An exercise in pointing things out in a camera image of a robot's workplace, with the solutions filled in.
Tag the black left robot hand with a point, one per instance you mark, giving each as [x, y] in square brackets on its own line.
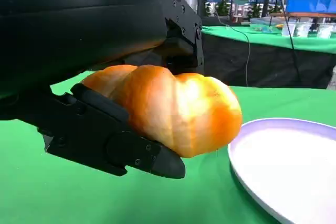
[65, 24]

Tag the orange toy bread roll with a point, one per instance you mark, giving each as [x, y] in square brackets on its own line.
[183, 108]

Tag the green cloth on workshop table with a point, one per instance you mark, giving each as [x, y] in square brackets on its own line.
[262, 39]

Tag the clear plastic cup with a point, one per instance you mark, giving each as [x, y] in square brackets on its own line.
[325, 30]
[300, 30]

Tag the lilac plate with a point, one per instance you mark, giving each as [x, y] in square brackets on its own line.
[283, 169]

